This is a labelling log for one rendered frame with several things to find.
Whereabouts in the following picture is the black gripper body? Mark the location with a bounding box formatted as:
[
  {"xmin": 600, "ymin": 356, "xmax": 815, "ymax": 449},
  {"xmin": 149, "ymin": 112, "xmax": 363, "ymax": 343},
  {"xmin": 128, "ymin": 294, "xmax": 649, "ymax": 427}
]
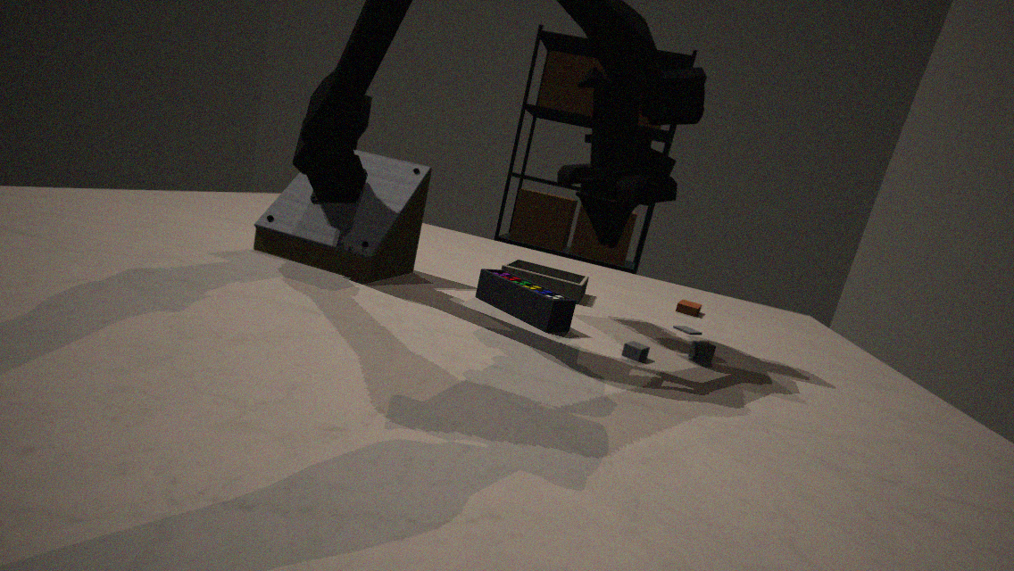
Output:
[{"xmin": 557, "ymin": 126, "xmax": 677, "ymax": 204}]

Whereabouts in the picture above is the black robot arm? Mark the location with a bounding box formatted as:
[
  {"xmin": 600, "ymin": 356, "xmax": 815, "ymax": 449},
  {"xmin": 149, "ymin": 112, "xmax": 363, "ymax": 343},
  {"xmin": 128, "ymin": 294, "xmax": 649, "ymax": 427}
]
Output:
[{"xmin": 293, "ymin": 0, "xmax": 707, "ymax": 203}]

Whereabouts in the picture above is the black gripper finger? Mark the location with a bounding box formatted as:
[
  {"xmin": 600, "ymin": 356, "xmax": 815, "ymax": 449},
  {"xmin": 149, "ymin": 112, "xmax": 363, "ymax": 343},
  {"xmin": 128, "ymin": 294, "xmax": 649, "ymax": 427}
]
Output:
[
  {"xmin": 576, "ymin": 192, "xmax": 611, "ymax": 245},
  {"xmin": 598, "ymin": 197, "xmax": 640, "ymax": 248}
]

